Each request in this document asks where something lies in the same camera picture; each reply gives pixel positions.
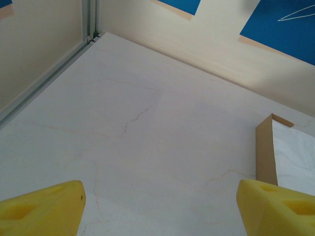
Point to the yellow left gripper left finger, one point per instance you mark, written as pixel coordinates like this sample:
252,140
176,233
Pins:
41,211

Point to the aluminium frame post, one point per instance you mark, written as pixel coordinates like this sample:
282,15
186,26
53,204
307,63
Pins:
89,17

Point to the white paper napkin stack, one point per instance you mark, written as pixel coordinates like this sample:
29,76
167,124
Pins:
295,157

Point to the aluminium table side rail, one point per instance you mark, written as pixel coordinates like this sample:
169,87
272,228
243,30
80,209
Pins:
49,78

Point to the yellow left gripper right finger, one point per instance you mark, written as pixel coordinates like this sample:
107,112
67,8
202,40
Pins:
275,214

